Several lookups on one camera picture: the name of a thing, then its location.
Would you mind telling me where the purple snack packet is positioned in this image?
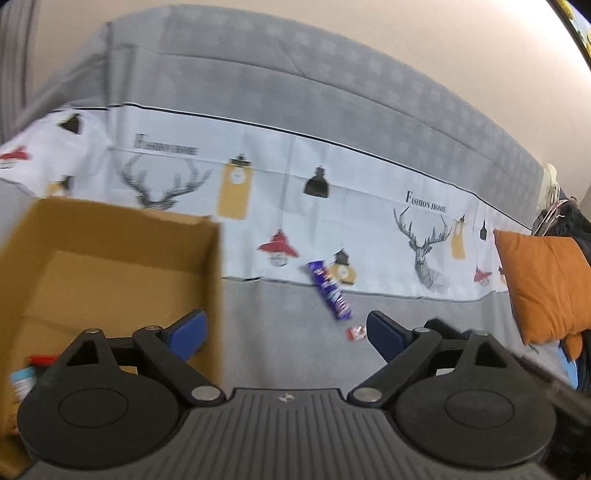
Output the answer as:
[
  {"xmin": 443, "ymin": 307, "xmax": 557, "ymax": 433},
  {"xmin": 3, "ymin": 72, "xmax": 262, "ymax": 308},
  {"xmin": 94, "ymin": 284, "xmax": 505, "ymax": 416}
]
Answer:
[{"xmin": 307, "ymin": 260, "xmax": 352, "ymax": 321}]

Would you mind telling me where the red tall snack packet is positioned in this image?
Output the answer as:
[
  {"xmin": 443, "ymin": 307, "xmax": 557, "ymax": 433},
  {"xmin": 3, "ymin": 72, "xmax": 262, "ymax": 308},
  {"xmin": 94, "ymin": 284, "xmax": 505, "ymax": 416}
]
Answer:
[{"xmin": 27, "ymin": 355, "xmax": 59, "ymax": 368}]

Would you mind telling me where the red white black bar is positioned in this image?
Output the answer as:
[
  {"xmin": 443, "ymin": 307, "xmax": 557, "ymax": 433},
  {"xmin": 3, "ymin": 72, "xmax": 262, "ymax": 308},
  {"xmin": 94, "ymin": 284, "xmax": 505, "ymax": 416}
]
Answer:
[{"xmin": 346, "ymin": 325, "xmax": 367, "ymax": 342}]

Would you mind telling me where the brown cardboard box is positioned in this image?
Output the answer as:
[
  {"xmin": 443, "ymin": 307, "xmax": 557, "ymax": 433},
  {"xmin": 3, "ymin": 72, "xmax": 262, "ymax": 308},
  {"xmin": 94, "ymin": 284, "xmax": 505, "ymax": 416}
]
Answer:
[{"xmin": 1, "ymin": 197, "xmax": 222, "ymax": 478}]

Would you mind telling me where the light blue stick packet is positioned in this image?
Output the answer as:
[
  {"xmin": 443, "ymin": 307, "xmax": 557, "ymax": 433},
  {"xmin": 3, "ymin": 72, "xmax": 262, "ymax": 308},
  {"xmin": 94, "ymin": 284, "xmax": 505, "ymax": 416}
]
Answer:
[{"xmin": 11, "ymin": 367, "xmax": 36, "ymax": 403}]

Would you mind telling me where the orange cushion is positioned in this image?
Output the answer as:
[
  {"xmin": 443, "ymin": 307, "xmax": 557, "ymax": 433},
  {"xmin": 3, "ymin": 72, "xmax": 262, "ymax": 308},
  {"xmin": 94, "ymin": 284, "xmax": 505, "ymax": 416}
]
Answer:
[{"xmin": 494, "ymin": 230, "xmax": 590, "ymax": 361}]

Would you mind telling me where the printed sofa cover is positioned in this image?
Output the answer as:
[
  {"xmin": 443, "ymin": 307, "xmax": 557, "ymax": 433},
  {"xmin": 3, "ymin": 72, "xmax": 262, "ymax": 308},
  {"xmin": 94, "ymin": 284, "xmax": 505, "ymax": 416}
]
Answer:
[{"xmin": 1, "ymin": 106, "xmax": 527, "ymax": 301}]

